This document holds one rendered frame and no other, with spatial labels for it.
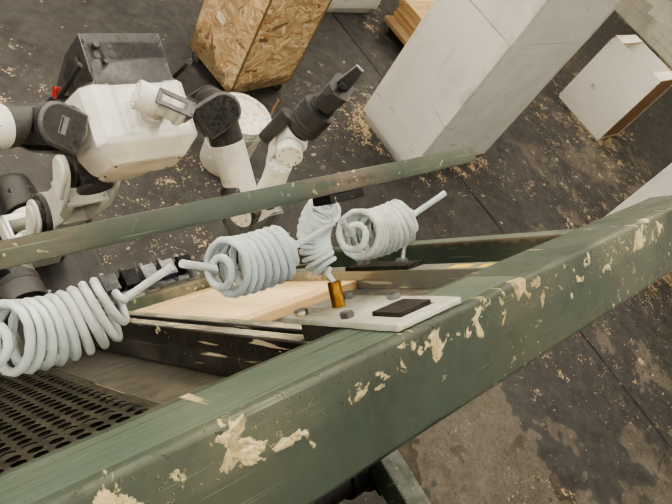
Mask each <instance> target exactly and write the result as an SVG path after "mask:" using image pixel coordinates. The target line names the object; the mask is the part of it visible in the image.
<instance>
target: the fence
mask: <svg viewBox="0 0 672 504"><path fill-rule="evenodd" d="M485 263H497V262H474V263H446V264H423V265H420V266H417V267H415V268H412V269H409V270H380V271H345V267H334V268H332V270H331V272H330V273H331V274H332V276H333V277H334V278H335V280H340V281H357V284H358V288H430V289H436V288H438V287H441V286H443V285H445V284H448V283H450V282H452V281H455V280H457V279H460V278H462V277H464V276H467V275H469V274H471V273H474V272H476V271H478V270H481V269H483V268H485V267H478V266H480V265H482V264H485ZM456 264H474V265H471V266H469V267H458V268H448V267H450V266H453V265H456ZM286 281H329V279H328V278H327V276H326V275H325V273H324V274H321V275H315V274H314V270H312V271H307V270H306V269H296V274H295V276H294V277H293V278H292V280H286Z"/></svg>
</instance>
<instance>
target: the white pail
mask: <svg viewBox="0 0 672 504"><path fill-rule="evenodd" d="M228 93H231V94H232V95H234V96H235V97H236V98H237V99H238V101H239V103H240V105H241V117H240V119H239V124H240V127H241V131H242V135H243V138H244V142H245V146H246V149H247V153H248V157H249V159H250V157H251V155H252V154H253V152H254V150H255V148H256V147H257V145H258V143H259V142H260V140H261V139H260V138H259V133H260V132H261V131H262V130H263V129H264V128H265V127H266V125H267V124H268V123H269V122H270V121H271V116H272V114H273V112H274V110H275V108H276V106H277V104H278V102H279V100H277V102H276V104H275V106H274V108H273V110H272V111H271V113H270V114H269V112H268V111H267V109H266V108H265V107H264V106H263V105H262V104H261V103H260V102H259V101H257V100H256V99H254V98H252V97H250V96H248V95H246V94H242V93H237V92H228ZM200 161H201V163H202V165H203V166H204V167H205V169H206V170H208V171H209V172H210V173H212V174H213V175H215V176H218V177H220V176H219V173H218V170H217V166H216V163H215V160H214V156H213V153H212V150H211V146H210V143H209V138H208V137H207V136H206V137H205V140H204V143H203V146H202V149H201V151H200Z"/></svg>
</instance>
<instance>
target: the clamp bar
mask: <svg viewBox="0 0 672 504"><path fill-rule="evenodd" d="M363 196H364V189H363V188H357V189H353V190H349V191H344V192H340V193H335V194H331V195H327V196H322V197H318V198H314V199H309V201H308V202H307V204H306V205H305V207H304V209H303V211H302V212H301V217H300V218H299V224H298V225H297V231H298V232H297V238H298V239H300V238H302V237H304V236H305V235H307V234H309V233H310V232H312V231H314V230H316V229H317V228H319V227H321V226H323V225H325V224H328V223H330V221H332V220H334V222H335V224H336V223H337V222H338V220H339V218H340V217H341V207H340V205H339V202H343V201H348V200H352V199H356V198H360V197H363ZM313 211H315V212H313ZM316 212H318V213H316ZM319 213H320V214H319ZM321 214H322V215H321ZM332 229H333V228H331V229H329V230H327V231H326V232H324V233H322V234H321V235H319V236H317V237H315V238H314V239H312V240H310V241H309V242H307V243H305V244H303V245H302V246H300V248H302V249H300V251H299V254H300V255H302V256H307V255H311V256H308V257H305V258H303V259H302V262H303V263H307V262H310V261H313V260H314V261H313V262H311V263H310V264H308V265H307V266H306V267H305V269H306V270H307V271H312V270H314V274H315V275H321V274H324V273H325V275H326V276H327V278H328V279H329V281H330V282H328V283H327V285H328V290H329V295H330V300H327V301H325V302H322V303H319V304H317V305H314V306H311V307H309V308H299V309H296V310H294V313H293V314H290V315H287V316H285V317H283V318H282V322H271V321H258V320H244V319H231V318H218V317H205V316H191V315H178V314H165V313H152V312H138V311H128V313H129V317H130V322H129V323H128V324H127V325H125V326H122V325H120V326H121V329H122V333H123V339H122V341H121V342H114V341H113V340H112V339H111V338H110V337H109V335H108V334H107V333H106V331H105V333H106V335H107V338H108V340H109V343H110V345H109V347H108V349H102V348H101V347H100V345H99V344H98V342H97V341H96V339H95V337H94V335H93V334H92V332H91V330H90V328H89V326H88V325H87V323H86V321H85V323H86V325H87V327H88V330H89V332H90V335H91V337H92V340H93V343H94V346H95V349H99V350H103V351H109V352H114V353H118V354H123V355H128V356H132V357H137V358H141V359H146V360H151V361H155V362H160V363H165V364H169V365H174V366H179V367H183V368H188V369H193V370H197V371H202V372H207V373H211V374H216V375H221V376H225V377H228V376H231V375H233V374H236V373H238V372H240V371H243V370H245V369H247V368H250V367H252V366H254V365H257V364H259V363H261V362H264V361H266V360H269V359H271V358H273V357H276V356H278V355H280V354H283V353H285V352H287V351H290V350H292V349H294V348H297V347H299V346H302V345H304V344H306V343H309V342H311V341H313V340H316V339H318V338H320V337H323V336H325V335H327V334H330V333H332V332H335V331H337V330H339V329H342V328H354V329H363V330H376V331H393V332H400V331H402V330H404V329H406V328H409V327H411V326H413V325H415V324H417V323H419V322H421V321H424V320H426V319H428V318H430V317H432V316H434V315H436V314H439V313H441V312H443V311H445V310H447V309H449V308H451V307H454V306H456V305H458V304H460V303H461V298H460V297H449V296H401V295H400V292H398V291H392V292H389V293H387V294H386V296H381V295H354V294H353V291H344V292H343V291H342V286H341V281H340V280H335V278H334V277H333V276H332V274H331V273H330V272H331V270H332V268H331V266H329V267H327V266H328V265H330V264H331V263H333V262H334V261H336V259H337V258H336V256H333V255H334V251H333V250H332V245H331V238H330V236H331V232H332ZM315 259H316V260H315ZM325 267H326V268H325ZM401 299H430V300H431V304H430V305H428V306H426V307H423V308H421V309H419V310H417V311H415V312H412V313H410V314H408V315H406V316H403V317H401V318H399V317H380V316H373V315H372V311H374V310H377V309H379V308H382V307H384V306H386V305H389V304H391V303H394V302H396V301H398V300H401Z"/></svg>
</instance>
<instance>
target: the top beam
mask: <svg viewBox="0 0 672 504"><path fill-rule="evenodd" d="M671 271H672V195H667V196H658V197H651V198H648V199H646V200H643V201H641V202H639V203H636V204H634V205H632V206H629V207H627V208H625V209H622V210H620V211H617V212H615V213H613V214H610V215H608V216H606V217H603V218H601V219H599V220H596V221H594V222H592V223H589V224H587V225H584V226H582V227H580V228H577V229H575V230H573V231H570V232H568V233H566V234H563V235H561V236H559V237H556V238H554V239H551V240H549V241H547V242H544V243H542V244H540V245H537V246H535V247H533V248H530V249H528V250H526V251H523V252H521V253H518V254H516V255H514V256H511V257H509V258H507V259H504V260H502V261H500V262H497V263H495V264H493V265H490V266H488V267H485V268H483V269H481V270H478V271H476V272H474V273H471V274H469V275H467V276H464V277H462V278H460V279H457V280H455V281H452V282H450V283H448V284H445V285H443V286H441V287H438V288H436V289H434V290H431V291H429V292H426V293H424V294H422V295H419V296H449V297H460V298H461V303H460V304H458V305H456V306H454V307H451V308H449V309H447V310H445V311H443V312H441V313H439V314H436V315H434V316H432V317H430V318H428V319H426V320H424V321H421V322H419V323H417V324H415V325H413V326H411V327H409V328H406V329H404V330H402V331H400V332H393V331H376V330H363V329H354V328H342V329H339V330H337V331H335V332H332V333H330V334H327V335H325V336H323V337H320V338H318V339H316V340H313V341H311V342H309V343H306V344H304V345H302V346H299V347H297V348H294V349H292V350H290V351H287V352H285V353H283V354H280V355H278V356H276V357H273V358H271V359H269V360H266V361H264V362H261V363H259V364H257V365H254V366H252V367H250V368H247V369H245V370H243V371H240V372H238V373H236V374H233V375H231V376H228V377H226V378H224V379H221V380H219V381H217V382H214V383H212V384H210V385H207V386H205V387H203V388H200V389H198V390H195V391H193V392H191V393H188V394H186V395H184V396H181V397H179V398H177V399H174V400H172V401H170V402H167V403H165V404H162V405H160V406H158V407H155V408H153V409H151V410H148V411H146V412H144V413H141V414H139V415H137V416H134V417H132V418H129V419H127V420H125V421H122V422H120V423H118V424H115V425H113V426H111V427H108V428H106V429H104V430H101V431H99V432H96V433H94V434H92V435H89V436H87V437H85V438H82V439H80V440H78V441H75V442H73V443H70V444H68V445H66V446H63V447H61V448H59V449H56V450H54V451H52V452H49V453H47V454H45V455H42V456H40V457H37V458H35V459H33V460H30V461H28V462H26V463H23V464H21V465H19V466H16V467H14V468H12V469H9V470H7V471H4V472H2V473H0V504H314V503H315V502H317V501H318V500H320V499H321V498H323V497H325V496H326V495H328V494H329V493H331V492H332V491H334V490H335V489H337V488H338V487H340V486H341V485H343V484H345V483H346V482H348V481H349V480H351V479H352V478H354V477H355V476H357V475H358V474H360V473H361V472H363V471H365V470H366V469H368V468H369V467H371V466H372V465H374V464H375V463H377V462H378V461H380V460H382V459H383V458H385V457H386V456H388V455H389V454H391V453H392V452H394V451H395V450H397V449H398V448H400V447H402V446H403V445H405V444H406V443H408V442H409V441H411V440H412V439H414V438H415V437H417V436H418V435H420V434H422V433H423V432H425V431H426V430H428V429H429V428H431V427H432V426H434V425H435V424H437V423H438V422H440V421H442V420H443V419H445V418H446V417H448V416H449V415H451V414H452V413H454V412H455V411H457V410H458V409H460V408H462V407H463V406H465V405H466V404H468V403H469V402H471V401H472V400H474V399H475V398H477V397H478V396H480V395H482V394H483V393H485V392H486V391H488V390H489V389H491V388H492V387H494V386H495V385H497V384H498V383H500V382H502V381H503V380H505V379H506V378H508V377H509V376H511V375H512V374H514V373H515V372H517V371H519V370H520V369H522V368H523V367H525V366H526V365H528V364H529V363H531V362H532V361H534V360H535V359H537V358H539V357H540V356H542V355H543V354H545V353H546V352H548V351H549V350H551V349H552V348H554V347H555V346H557V345H559V344H560V343H562V342H563V341H565V340H566V339H568V338H569V337H571V336H572V335H574V334H575V333H577V332H579V331H580V330H582V329H583V328H585V327H586V326H588V325H589V324H591V323H592V322H594V321H595V320H597V319H599V318H600V317H602V316H603V315H605V314H606V313H608V312H609V311H611V310H612V309H614V308H615V307H617V306H619V305H620V304H622V303H623V302H625V301H626V300H628V299H629V298H631V297H632V296H634V295H635V294H637V293H639V292H640V291H642V290H643V289H645V288H646V287H648V286H649V285H651V284H652V283H654V282H656V281H657V280H659V279H660V278H662V277H663V276H665V275H666V274H668V273H669V272H671Z"/></svg>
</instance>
